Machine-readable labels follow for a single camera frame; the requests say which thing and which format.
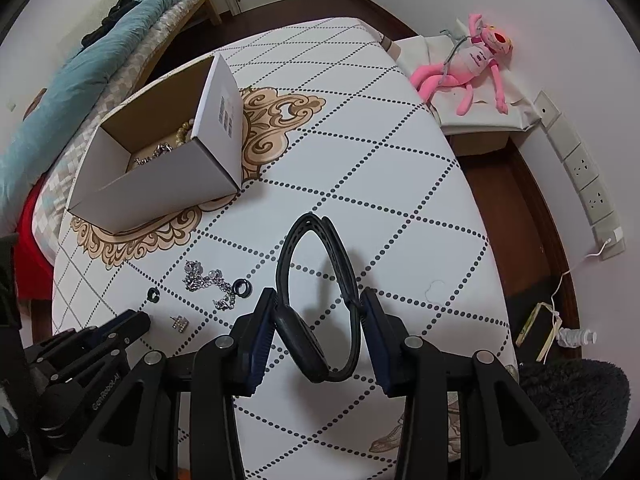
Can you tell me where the white charging cable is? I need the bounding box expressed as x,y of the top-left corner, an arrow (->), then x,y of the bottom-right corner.
538,236 -> 614,362

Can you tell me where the white patterned tablecloth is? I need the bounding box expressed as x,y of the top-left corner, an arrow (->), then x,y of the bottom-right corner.
52,17 -> 519,480

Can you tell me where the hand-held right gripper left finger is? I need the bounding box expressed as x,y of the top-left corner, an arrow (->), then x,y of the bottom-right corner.
60,287 -> 279,480

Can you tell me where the small white bottle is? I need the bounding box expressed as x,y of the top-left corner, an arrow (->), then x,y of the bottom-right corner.
556,328 -> 599,349

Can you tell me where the small dark box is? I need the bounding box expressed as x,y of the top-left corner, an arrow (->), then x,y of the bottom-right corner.
515,302 -> 562,362

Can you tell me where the teal quilt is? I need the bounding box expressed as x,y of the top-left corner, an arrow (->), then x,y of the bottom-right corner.
0,0 -> 213,223

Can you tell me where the wooden bed frame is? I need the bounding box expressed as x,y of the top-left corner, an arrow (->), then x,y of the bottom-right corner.
167,0 -> 224,27

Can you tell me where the pink plush toy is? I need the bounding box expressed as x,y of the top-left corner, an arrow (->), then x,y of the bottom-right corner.
410,11 -> 516,116

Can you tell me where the dark fluffy cushion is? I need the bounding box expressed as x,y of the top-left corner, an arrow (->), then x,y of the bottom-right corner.
517,358 -> 630,467

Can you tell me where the black garment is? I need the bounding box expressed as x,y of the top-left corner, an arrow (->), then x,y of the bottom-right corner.
81,0 -> 134,47

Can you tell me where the red cloth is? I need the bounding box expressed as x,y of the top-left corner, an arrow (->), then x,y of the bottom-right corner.
14,179 -> 57,302

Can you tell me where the silver chain bracelet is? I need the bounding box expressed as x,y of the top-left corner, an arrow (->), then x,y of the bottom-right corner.
182,259 -> 237,311

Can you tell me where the silver chain necklace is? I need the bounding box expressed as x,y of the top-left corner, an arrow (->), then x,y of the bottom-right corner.
132,142 -> 174,167

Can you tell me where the white cardboard box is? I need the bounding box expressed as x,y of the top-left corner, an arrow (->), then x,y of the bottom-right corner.
66,52 -> 246,235

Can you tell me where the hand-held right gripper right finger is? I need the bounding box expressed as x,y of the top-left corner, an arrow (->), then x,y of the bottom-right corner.
358,287 -> 584,480

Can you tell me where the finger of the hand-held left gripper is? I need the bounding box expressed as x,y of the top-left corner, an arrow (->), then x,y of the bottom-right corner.
22,311 -> 151,361
42,340 -> 133,401

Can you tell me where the black rubber wristband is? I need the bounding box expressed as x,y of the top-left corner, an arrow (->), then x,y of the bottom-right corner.
272,212 -> 364,385

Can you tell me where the row of wall sockets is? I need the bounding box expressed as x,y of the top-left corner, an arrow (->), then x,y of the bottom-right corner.
533,90 -> 627,261

